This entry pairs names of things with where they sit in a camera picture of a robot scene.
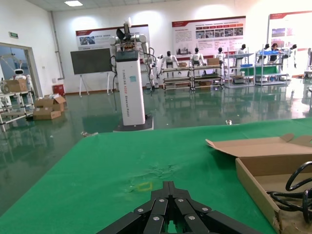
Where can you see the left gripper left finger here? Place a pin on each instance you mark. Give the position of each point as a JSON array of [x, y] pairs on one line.
[[151, 214]]

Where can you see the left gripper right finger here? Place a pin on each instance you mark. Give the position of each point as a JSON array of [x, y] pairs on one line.
[[192, 217]]

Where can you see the torn-edged open cardboard box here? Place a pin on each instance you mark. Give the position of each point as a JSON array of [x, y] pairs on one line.
[[256, 148]]

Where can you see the open cardboard box on floor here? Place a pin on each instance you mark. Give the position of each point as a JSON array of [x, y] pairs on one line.
[[57, 104]]

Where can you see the closed flat cardboard box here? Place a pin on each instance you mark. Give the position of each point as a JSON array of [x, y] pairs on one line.
[[46, 114]]

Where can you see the small cardboard box on rack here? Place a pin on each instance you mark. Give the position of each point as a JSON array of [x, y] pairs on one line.
[[182, 65]]

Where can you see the cardboard box on shelf rack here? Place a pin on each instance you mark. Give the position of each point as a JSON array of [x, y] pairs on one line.
[[213, 61]]

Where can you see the yellow rubber band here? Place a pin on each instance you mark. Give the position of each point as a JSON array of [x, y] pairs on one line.
[[143, 189]]

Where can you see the green table cloth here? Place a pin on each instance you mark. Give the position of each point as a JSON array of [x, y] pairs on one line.
[[85, 170]]

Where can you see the metal table clip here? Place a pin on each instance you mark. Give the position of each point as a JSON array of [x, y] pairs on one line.
[[229, 122], [89, 134]]

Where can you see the white tower wheeled robot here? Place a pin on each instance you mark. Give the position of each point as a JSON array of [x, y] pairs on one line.
[[129, 92]]

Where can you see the dark shelf rack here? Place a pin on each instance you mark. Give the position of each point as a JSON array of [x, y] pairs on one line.
[[207, 76], [175, 79]]

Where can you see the white humanoid robot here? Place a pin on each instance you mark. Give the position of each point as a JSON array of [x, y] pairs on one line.
[[220, 55], [293, 52], [267, 46], [198, 57], [241, 51], [168, 59]]

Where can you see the shelf rack with green panel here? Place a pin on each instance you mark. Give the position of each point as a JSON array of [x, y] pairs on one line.
[[265, 70]]

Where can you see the black display on stand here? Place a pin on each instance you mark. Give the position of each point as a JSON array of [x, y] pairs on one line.
[[90, 61]]

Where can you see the grey shelf rack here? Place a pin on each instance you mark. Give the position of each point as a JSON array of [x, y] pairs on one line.
[[239, 55]]

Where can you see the wide red white poster board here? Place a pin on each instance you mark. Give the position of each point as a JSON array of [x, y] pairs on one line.
[[185, 36]]

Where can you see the blue plastic bin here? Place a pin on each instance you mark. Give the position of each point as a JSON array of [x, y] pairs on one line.
[[268, 52]]

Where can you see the white pipe rack table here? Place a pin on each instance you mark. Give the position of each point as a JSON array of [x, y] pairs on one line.
[[14, 93]]

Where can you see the grey glass doorway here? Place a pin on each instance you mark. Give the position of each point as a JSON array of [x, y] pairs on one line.
[[34, 73]]

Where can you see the person in dark clothes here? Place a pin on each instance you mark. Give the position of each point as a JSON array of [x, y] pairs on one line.
[[275, 46]]

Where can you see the small round-headed white robot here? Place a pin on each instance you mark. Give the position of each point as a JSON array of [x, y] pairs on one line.
[[19, 72]]

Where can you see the green exit sign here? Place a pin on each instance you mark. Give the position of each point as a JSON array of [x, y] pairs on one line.
[[13, 35]]

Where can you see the ceiling light panel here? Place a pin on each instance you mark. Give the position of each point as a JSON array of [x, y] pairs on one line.
[[72, 2]]

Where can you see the white wall pipe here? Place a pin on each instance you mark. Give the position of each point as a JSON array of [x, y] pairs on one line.
[[58, 48]]

